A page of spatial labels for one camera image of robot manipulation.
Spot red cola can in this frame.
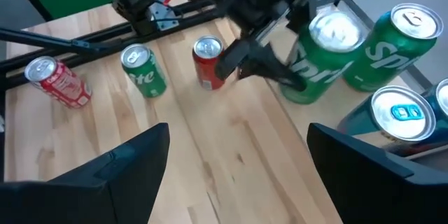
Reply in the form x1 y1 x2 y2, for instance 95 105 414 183
191 34 227 91
24 55 92 109

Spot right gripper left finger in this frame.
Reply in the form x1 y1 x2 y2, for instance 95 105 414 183
0 122 171 224

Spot silver blue slim can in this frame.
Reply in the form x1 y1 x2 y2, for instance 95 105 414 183
336 85 438 157
419 78 448 141

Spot green Sprite can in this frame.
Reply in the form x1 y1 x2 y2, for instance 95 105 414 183
279 8 367 106
120 43 168 99
342 2 445 94

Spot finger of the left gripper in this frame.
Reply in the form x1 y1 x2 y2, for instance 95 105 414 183
213 38 251 81
241 41 309 92

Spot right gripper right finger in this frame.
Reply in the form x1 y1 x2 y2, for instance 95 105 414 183
307 122 448 224

